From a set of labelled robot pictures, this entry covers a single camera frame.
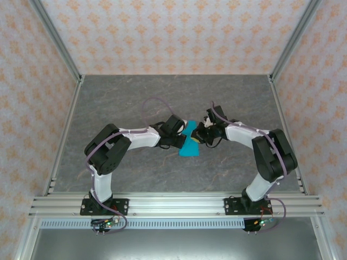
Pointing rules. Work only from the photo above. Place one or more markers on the blue cloth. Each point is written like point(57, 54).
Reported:
point(191, 150)

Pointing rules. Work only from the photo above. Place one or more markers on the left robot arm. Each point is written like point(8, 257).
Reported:
point(141, 138)

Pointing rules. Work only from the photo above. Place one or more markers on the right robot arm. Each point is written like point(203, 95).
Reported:
point(260, 187)

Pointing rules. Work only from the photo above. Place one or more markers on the grey sheet metal panel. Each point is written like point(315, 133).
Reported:
point(173, 246)

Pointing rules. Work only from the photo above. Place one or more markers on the small circuit board with LED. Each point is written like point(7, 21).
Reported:
point(107, 223)
point(261, 222)

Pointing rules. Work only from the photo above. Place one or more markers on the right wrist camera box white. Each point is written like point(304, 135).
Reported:
point(208, 123)

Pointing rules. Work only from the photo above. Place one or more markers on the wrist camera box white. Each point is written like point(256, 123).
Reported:
point(208, 123)
point(183, 127)

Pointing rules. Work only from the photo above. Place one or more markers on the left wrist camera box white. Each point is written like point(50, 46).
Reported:
point(183, 127)

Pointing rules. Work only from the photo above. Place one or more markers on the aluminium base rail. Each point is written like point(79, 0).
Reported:
point(176, 205)

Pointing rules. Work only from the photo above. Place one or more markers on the aluminium table side rail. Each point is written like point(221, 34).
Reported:
point(64, 135)
point(278, 103)

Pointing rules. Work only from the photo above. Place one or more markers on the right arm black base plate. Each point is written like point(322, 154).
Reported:
point(230, 208)

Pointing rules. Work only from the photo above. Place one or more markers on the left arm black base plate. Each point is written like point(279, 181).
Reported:
point(122, 205)

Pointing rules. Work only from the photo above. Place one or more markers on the aluminium frame post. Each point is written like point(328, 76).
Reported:
point(54, 38)
point(295, 38)

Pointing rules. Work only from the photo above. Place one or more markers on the aluminium lower frame bar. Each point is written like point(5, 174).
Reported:
point(324, 241)
point(27, 241)

